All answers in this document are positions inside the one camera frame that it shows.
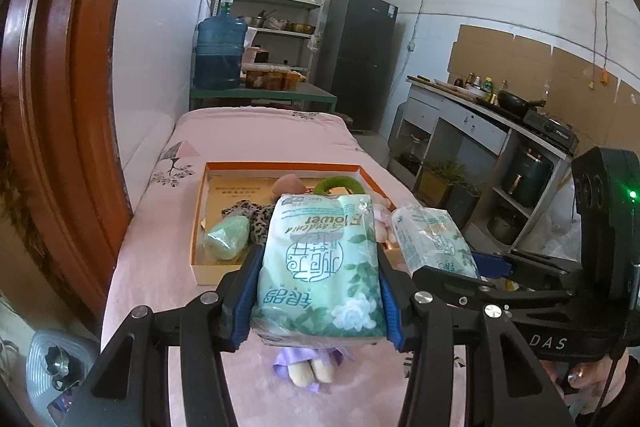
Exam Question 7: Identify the steel cooking pot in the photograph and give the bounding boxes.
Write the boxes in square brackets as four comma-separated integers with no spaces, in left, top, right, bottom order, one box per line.
[486,212,526,245]

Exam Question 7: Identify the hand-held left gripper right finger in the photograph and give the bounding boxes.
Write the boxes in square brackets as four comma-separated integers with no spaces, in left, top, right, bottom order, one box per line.
[376,247,576,427]

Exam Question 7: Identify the dark refrigerator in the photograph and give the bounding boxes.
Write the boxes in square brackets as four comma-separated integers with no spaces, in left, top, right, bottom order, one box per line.
[316,0,399,132]

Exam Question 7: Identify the small bear purple dress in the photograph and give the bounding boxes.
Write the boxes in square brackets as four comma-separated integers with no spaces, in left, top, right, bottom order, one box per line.
[272,346,356,395]

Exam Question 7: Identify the person's right hand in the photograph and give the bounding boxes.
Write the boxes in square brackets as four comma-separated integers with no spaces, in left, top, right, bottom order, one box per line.
[544,353,640,427]

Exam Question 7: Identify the green plush ring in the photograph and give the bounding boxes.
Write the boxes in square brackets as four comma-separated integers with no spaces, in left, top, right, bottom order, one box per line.
[314,175,366,196]

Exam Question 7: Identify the orange filled plastic containers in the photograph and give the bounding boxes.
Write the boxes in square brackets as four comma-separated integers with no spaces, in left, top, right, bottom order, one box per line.
[242,62,307,92]

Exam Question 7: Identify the row of condiment bottles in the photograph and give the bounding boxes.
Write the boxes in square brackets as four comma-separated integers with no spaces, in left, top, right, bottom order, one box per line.
[452,74,508,105]

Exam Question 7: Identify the cardboard wall panels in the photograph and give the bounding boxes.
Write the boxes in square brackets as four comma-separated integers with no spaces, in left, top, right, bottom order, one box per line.
[446,24,640,148]

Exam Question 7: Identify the clear tissue packet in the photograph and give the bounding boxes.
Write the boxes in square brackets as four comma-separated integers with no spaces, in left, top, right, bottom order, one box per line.
[391,204,480,280]

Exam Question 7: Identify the light green round sponge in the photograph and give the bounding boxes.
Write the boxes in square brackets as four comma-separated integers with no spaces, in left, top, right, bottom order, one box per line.
[202,217,251,262]

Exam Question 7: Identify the dark green rice cooker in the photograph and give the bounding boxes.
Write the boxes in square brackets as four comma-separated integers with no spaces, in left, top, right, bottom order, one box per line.
[500,146,555,208]

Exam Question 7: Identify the leopard print scrunchie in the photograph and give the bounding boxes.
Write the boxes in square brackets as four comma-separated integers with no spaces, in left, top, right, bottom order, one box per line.
[220,199,276,248]

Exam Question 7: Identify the black frying pan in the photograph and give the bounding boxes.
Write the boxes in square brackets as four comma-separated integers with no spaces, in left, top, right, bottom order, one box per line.
[482,89,548,118]

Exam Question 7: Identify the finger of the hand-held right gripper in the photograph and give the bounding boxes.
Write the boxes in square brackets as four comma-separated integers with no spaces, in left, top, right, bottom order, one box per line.
[472,251,584,291]
[412,265,577,316]

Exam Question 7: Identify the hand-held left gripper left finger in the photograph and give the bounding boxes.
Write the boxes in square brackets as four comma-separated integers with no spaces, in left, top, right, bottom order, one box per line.
[60,244,264,427]

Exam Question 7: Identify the green floral tissue pack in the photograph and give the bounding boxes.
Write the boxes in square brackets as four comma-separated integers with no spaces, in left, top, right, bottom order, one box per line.
[250,192,388,348]

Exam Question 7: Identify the cardboard box orange rim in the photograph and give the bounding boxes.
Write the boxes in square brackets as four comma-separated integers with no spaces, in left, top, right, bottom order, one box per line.
[190,161,416,287]

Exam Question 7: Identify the brown wooden door frame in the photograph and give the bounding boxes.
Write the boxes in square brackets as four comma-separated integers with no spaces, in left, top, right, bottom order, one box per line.
[0,0,151,318]

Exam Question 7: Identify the potted plants in crate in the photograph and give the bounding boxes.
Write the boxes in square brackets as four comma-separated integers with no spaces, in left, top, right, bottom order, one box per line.
[415,159,483,228]

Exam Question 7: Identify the blue water jug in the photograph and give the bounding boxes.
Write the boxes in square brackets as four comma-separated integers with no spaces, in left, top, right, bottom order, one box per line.
[192,0,249,90]

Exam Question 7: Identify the grey kitchen counter cabinet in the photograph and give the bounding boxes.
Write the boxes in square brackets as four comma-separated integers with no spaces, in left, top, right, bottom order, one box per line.
[387,77,581,258]

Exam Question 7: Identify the white plastic bags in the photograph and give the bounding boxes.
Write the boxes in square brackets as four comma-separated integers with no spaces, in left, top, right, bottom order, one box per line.
[520,207,586,263]

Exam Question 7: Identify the green low table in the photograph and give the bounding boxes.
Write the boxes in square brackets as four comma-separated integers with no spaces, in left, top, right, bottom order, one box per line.
[189,83,338,112]

